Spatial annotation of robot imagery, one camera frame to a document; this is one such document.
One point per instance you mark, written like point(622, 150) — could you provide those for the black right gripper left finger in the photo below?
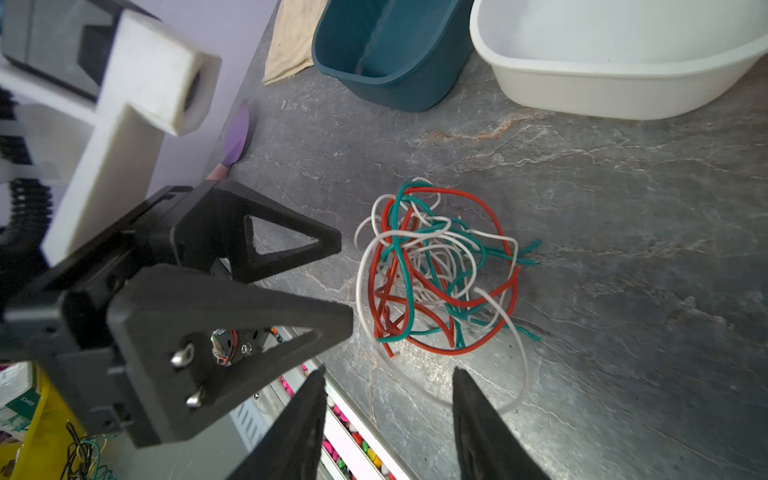
point(291, 448)

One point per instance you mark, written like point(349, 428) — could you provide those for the colourful bead strip rail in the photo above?
point(351, 447)

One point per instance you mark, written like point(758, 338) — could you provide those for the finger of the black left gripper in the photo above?
point(195, 346)
point(258, 236)

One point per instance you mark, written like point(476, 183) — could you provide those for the cream fabric glove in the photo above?
point(291, 44)

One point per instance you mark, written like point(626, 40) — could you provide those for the white plastic bin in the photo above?
point(631, 60)

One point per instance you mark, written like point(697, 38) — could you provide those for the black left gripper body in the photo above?
point(59, 321)

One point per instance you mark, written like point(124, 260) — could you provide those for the teal plastic bin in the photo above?
point(403, 55)

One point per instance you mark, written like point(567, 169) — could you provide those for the purple pink spatula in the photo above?
point(235, 142)

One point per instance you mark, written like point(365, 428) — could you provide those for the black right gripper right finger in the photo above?
point(486, 448)

